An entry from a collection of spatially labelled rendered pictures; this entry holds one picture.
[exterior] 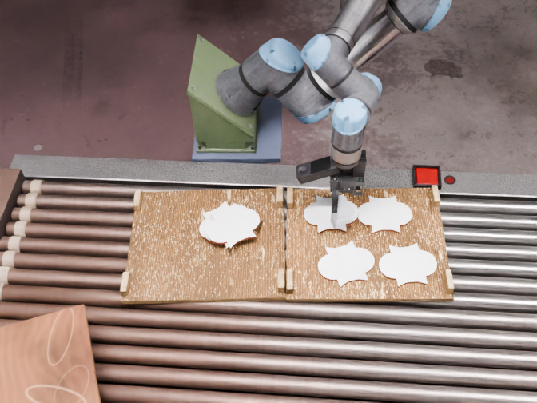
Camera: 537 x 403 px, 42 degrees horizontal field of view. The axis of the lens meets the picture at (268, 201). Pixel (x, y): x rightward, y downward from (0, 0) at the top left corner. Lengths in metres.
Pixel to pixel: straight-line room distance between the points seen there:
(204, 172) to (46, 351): 0.70
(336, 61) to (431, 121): 1.88
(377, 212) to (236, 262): 0.40
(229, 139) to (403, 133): 1.47
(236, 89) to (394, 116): 1.57
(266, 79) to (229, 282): 0.58
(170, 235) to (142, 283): 0.16
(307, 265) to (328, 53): 0.53
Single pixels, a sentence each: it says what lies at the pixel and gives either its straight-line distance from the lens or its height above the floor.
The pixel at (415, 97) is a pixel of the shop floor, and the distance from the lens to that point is 3.59.
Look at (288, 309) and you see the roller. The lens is 1.75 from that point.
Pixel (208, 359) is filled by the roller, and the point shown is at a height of 0.92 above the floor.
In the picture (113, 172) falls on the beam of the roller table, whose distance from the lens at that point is 2.08.
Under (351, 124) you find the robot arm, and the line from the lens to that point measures 1.58.
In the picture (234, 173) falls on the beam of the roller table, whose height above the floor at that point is 0.92.
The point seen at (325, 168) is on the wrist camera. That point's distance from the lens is 1.71.
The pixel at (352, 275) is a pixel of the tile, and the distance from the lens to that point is 1.77.
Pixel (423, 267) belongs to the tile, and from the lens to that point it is 1.80.
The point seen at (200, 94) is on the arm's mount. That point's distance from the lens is 2.00.
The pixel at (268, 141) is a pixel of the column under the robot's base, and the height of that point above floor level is 0.87.
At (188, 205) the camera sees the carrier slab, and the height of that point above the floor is 0.94.
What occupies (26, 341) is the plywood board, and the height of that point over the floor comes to 1.04.
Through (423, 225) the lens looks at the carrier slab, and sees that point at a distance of 1.89.
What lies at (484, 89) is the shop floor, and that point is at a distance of 3.69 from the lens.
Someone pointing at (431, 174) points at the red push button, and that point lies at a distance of 2.01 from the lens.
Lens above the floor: 2.44
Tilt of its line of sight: 52 degrees down
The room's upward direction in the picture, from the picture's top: 4 degrees counter-clockwise
